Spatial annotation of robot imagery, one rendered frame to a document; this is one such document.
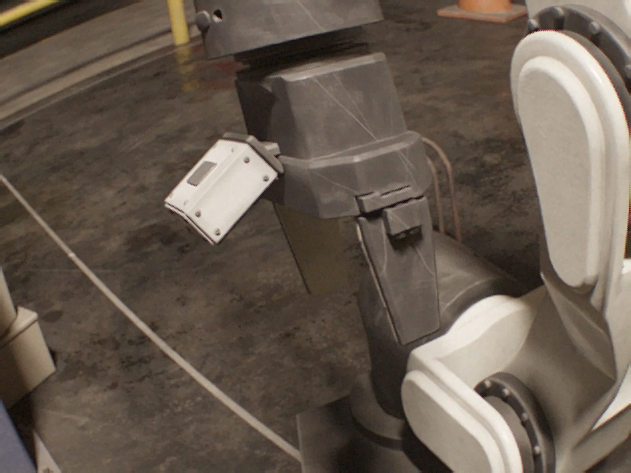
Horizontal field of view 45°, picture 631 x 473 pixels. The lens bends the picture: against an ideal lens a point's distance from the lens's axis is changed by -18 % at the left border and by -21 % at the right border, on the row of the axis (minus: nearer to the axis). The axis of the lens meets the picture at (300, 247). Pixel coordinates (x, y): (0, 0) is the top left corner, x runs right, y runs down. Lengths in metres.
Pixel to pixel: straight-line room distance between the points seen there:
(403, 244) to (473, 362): 0.42
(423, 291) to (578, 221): 0.12
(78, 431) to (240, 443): 0.29
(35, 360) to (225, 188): 1.14
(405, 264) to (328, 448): 0.58
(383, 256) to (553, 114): 0.14
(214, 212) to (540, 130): 0.18
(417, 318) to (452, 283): 0.44
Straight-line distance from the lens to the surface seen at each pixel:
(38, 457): 1.33
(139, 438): 1.32
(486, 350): 0.80
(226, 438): 1.28
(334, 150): 0.38
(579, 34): 0.46
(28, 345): 1.50
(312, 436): 0.97
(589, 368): 0.59
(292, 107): 0.38
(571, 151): 0.45
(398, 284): 0.39
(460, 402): 0.72
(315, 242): 0.49
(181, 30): 4.02
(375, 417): 0.95
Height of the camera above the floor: 0.77
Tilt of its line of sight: 26 degrees down
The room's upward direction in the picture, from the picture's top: 11 degrees counter-clockwise
